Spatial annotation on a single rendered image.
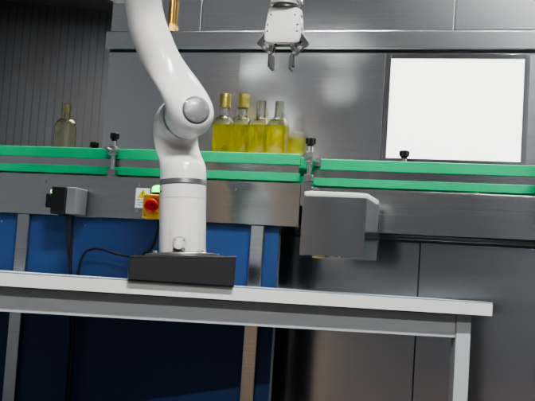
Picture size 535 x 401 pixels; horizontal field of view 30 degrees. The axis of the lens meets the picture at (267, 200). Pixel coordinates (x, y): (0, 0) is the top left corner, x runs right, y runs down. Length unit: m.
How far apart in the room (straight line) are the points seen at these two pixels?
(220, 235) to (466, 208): 0.70
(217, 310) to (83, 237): 0.68
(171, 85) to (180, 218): 0.33
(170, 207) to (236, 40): 0.90
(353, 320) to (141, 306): 0.54
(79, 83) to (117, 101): 6.34
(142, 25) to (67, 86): 7.15
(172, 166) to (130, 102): 0.86
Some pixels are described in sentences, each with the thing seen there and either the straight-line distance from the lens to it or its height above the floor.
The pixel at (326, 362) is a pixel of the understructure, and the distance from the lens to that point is 3.11.
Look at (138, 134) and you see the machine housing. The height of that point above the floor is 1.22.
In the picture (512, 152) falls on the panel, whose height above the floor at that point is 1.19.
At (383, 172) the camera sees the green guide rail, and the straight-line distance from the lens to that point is 2.90.
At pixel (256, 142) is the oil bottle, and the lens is 3.00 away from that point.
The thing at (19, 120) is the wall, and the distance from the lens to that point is 9.69.
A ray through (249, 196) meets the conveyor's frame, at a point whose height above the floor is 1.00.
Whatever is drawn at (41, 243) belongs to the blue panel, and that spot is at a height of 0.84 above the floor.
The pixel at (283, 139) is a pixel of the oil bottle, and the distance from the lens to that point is 2.98.
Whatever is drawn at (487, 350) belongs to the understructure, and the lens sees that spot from 3.05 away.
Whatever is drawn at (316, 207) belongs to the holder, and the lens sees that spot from 2.62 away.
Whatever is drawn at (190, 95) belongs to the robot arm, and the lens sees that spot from 2.51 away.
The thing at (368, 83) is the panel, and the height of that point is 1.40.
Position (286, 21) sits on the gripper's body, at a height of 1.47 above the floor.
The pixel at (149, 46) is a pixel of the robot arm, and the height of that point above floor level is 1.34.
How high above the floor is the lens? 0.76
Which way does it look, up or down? 5 degrees up
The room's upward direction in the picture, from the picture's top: 4 degrees clockwise
